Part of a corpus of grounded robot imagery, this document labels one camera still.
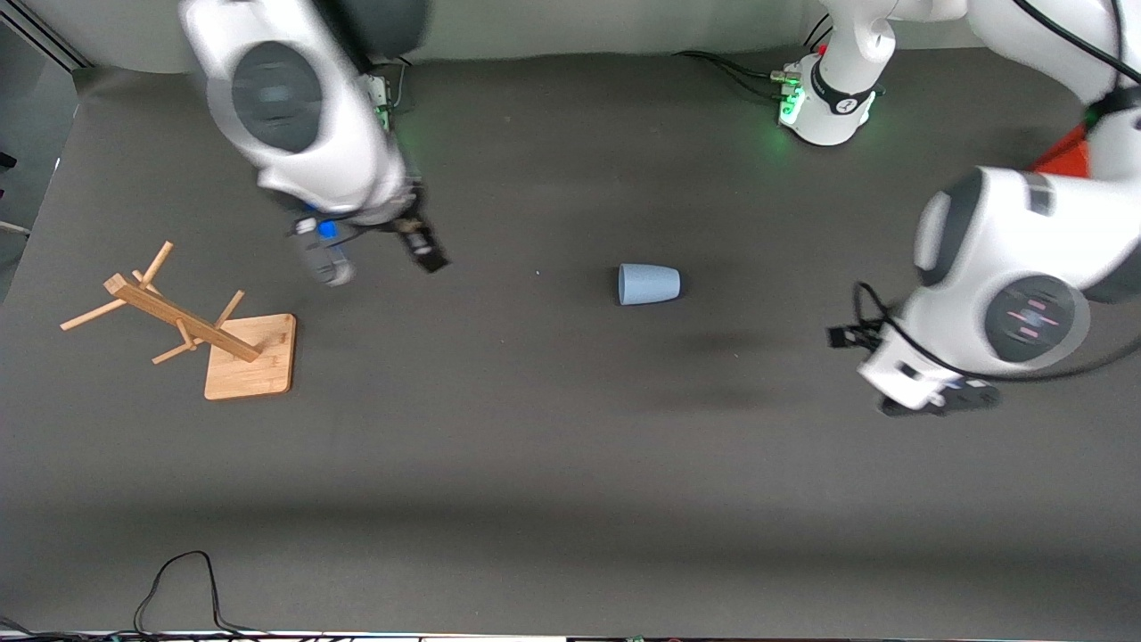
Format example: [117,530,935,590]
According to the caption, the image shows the black left arm base cables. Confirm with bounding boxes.
[673,18,830,101]

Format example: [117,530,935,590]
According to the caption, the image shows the orange can with silver lid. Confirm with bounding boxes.
[1032,123,1092,177]

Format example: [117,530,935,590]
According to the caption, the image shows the black arm base cables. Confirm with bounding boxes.
[383,55,413,108]
[673,18,830,101]

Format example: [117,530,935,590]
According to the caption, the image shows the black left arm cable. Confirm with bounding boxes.
[854,0,1141,384]

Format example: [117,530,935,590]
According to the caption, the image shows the black cable on table edge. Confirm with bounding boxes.
[0,550,277,642]

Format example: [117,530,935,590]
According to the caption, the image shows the wooden cup rack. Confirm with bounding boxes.
[60,241,297,401]

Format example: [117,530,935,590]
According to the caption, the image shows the light blue plastic cup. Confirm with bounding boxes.
[618,264,682,307]

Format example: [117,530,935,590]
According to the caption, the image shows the black right arm base cables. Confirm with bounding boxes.
[383,55,413,108]

